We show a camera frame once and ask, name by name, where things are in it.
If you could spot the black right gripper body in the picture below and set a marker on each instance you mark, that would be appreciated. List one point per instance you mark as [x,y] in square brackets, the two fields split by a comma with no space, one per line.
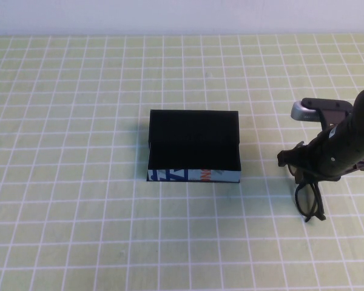
[345,145]

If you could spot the green white-grid tablecloth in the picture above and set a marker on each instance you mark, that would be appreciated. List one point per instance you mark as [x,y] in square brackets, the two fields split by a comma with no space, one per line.
[79,212]

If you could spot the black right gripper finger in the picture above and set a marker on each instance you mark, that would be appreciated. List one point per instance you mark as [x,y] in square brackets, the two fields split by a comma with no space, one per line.
[303,177]
[291,158]

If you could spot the black printed glasses case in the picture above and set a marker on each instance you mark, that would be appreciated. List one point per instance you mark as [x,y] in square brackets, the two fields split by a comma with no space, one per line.
[194,136]

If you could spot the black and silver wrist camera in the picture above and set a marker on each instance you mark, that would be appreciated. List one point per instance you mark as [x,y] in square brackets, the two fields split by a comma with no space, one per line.
[300,113]

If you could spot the dark-framed glasses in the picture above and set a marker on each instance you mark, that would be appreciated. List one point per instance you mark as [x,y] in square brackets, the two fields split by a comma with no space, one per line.
[308,198]

